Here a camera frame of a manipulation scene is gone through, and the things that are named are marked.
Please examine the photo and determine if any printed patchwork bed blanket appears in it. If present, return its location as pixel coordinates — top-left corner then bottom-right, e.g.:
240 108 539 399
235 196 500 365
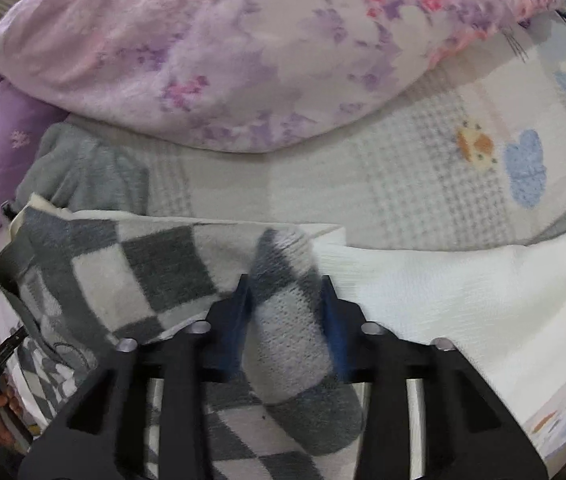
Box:
65 5 566 442

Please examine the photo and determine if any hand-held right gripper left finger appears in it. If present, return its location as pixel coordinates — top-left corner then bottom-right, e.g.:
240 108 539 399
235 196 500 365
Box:
17 274 256 480

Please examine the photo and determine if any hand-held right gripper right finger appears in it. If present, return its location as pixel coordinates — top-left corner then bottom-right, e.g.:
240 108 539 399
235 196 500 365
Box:
320 275 550 480

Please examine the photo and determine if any purple pillow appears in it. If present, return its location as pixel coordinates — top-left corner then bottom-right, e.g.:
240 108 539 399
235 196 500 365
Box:
0 67 71 256

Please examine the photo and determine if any grey fleece cloth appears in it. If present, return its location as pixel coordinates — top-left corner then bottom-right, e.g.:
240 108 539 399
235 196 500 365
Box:
15 122 151 217

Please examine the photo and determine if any grey white checkered fleece garment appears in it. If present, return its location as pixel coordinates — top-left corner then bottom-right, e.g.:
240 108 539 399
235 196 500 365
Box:
0 207 370 480

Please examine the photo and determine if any pink purple floral quilt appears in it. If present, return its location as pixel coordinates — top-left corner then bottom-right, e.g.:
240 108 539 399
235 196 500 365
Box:
0 0 566 154

